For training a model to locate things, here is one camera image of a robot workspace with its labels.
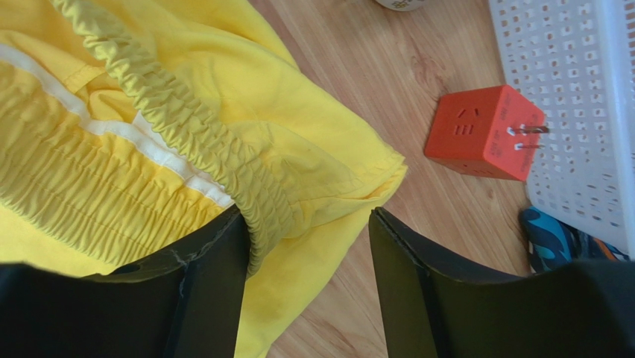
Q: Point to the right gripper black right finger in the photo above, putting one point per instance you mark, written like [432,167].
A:
[436,303]

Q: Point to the white perforated plastic basket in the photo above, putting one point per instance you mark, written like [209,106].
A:
[575,61]

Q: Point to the white mug with yellow interior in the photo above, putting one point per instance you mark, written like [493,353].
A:
[401,5]

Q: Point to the patterned blue orange shorts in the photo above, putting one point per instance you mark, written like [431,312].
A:
[552,244]

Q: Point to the yellow shorts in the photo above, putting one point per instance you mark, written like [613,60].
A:
[126,125]

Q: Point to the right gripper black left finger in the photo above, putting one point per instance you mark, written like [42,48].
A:
[182,301]

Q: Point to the red cube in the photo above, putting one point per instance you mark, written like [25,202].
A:
[490,132]

